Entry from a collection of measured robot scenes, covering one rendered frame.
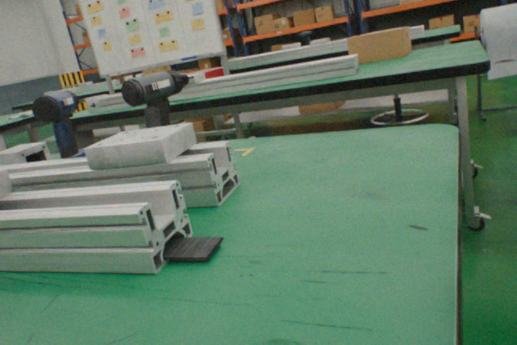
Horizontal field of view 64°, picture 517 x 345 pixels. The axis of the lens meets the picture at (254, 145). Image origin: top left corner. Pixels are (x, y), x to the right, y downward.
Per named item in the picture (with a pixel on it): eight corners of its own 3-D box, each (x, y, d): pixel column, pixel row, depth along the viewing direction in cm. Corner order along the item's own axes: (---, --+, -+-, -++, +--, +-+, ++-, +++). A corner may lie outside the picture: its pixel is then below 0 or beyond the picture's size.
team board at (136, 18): (111, 171, 430) (52, -25, 382) (143, 156, 473) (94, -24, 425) (237, 166, 361) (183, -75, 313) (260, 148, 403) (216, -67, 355)
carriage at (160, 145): (94, 184, 74) (83, 148, 72) (131, 163, 83) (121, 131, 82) (171, 178, 68) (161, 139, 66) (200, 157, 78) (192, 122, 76)
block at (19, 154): (-6, 192, 108) (-19, 157, 105) (31, 176, 118) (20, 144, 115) (21, 191, 104) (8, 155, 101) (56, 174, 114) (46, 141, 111)
